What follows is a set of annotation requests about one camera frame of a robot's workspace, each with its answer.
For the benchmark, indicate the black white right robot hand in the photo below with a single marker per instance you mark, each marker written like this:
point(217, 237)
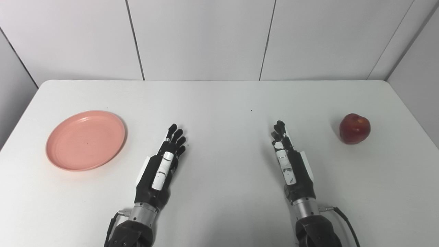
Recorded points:
point(299, 178)

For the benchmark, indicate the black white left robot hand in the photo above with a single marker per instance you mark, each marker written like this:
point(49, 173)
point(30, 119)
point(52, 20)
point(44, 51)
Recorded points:
point(151, 181)

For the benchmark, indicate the red apple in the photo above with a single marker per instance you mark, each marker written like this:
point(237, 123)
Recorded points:
point(355, 129)

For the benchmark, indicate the pink round plate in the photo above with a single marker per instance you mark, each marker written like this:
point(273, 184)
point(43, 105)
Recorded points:
point(85, 140)

